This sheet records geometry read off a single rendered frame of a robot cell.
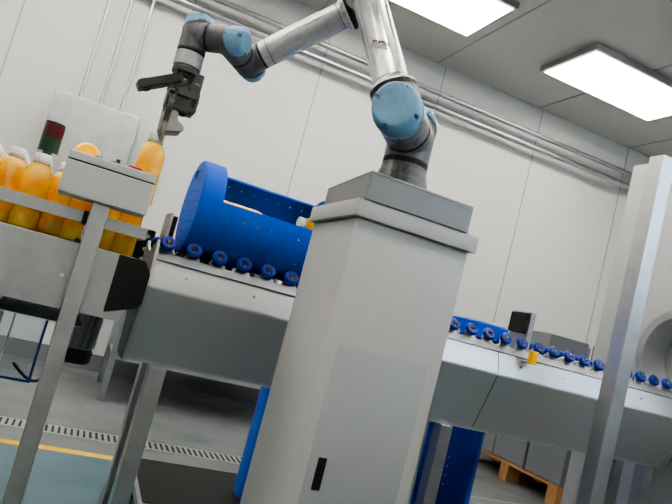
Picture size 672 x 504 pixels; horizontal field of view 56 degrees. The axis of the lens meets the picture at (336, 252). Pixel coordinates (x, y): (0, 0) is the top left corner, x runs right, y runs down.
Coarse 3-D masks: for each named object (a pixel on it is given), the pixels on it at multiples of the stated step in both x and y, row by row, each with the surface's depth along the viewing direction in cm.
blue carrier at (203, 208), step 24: (216, 168) 184; (192, 192) 191; (216, 192) 179; (240, 192) 205; (264, 192) 205; (192, 216) 179; (216, 216) 178; (240, 216) 181; (264, 216) 184; (288, 216) 213; (192, 240) 180; (216, 240) 181; (240, 240) 182; (264, 240) 184; (288, 240) 187; (264, 264) 189; (288, 264) 190
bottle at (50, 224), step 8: (56, 176) 161; (56, 184) 160; (48, 192) 160; (56, 192) 160; (56, 200) 160; (64, 200) 161; (48, 216) 159; (56, 216) 160; (40, 224) 159; (48, 224) 159; (56, 224) 160; (40, 232) 159; (48, 232) 159; (56, 232) 160
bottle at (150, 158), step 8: (144, 144) 167; (152, 144) 166; (160, 144) 168; (144, 152) 165; (152, 152) 165; (160, 152) 167; (136, 160) 166; (144, 160) 165; (152, 160) 165; (160, 160) 167; (144, 168) 165; (152, 168) 165; (160, 168) 168; (152, 200) 168
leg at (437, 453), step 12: (432, 432) 217; (444, 432) 214; (432, 444) 215; (444, 444) 214; (432, 456) 214; (444, 456) 214; (432, 468) 213; (420, 480) 216; (432, 480) 213; (420, 492) 214; (432, 492) 213
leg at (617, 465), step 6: (612, 462) 266; (618, 462) 265; (612, 468) 265; (618, 468) 265; (612, 474) 264; (618, 474) 265; (612, 480) 264; (618, 480) 265; (612, 486) 264; (618, 486) 265; (606, 492) 264; (612, 492) 264; (606, 498) 263; (612, 498) 264
